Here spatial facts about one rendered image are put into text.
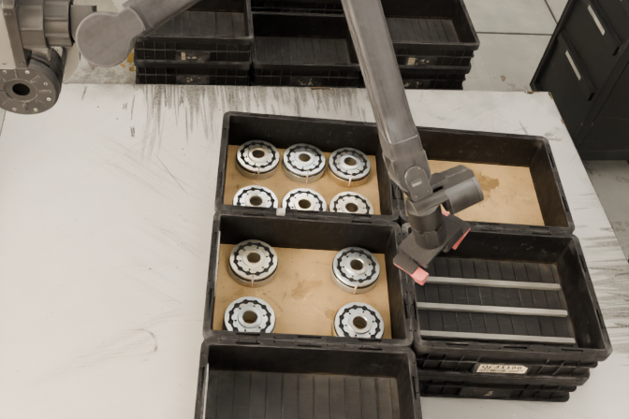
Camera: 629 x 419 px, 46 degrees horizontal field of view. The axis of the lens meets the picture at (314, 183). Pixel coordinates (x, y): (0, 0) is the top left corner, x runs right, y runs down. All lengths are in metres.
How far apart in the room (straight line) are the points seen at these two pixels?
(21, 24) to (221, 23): 1.66
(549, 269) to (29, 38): 1.21
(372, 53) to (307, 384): 0.66
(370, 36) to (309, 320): 0.64
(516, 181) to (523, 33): 2.06
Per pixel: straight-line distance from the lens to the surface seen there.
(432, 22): 2.92
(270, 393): 1.46
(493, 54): 3.70
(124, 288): 1.73
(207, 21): 2.74
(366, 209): 1.70
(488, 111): 2.28
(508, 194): 1.88
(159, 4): 1.12
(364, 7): 1.15
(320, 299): 1.57
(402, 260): 1.33
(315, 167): 1.75
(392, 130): 1.18
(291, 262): 1.61
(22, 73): 1.51
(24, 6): 1.13
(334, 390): 1.48
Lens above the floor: 2.15
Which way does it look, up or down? 49 degrees down
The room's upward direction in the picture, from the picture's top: 11 degrees clockwise
